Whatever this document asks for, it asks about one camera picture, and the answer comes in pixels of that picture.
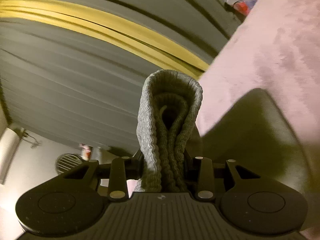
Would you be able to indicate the grey knit pants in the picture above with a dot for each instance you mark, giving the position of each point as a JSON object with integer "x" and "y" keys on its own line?
{"x": 169, "y": 105}

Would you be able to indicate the pink plush toy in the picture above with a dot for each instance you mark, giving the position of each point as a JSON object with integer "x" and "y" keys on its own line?
{"x": 86, "y": 151}

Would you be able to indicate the grey curtain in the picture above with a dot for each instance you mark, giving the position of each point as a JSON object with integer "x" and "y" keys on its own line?
{"x": 73, "y": 70}

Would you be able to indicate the round black mirror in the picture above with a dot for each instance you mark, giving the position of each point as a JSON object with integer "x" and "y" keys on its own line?
{"x": 67, "y": 162}

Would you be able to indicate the pink bed sheet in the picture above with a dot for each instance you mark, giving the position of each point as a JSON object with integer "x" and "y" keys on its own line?
{"x": 277, "y": 49}

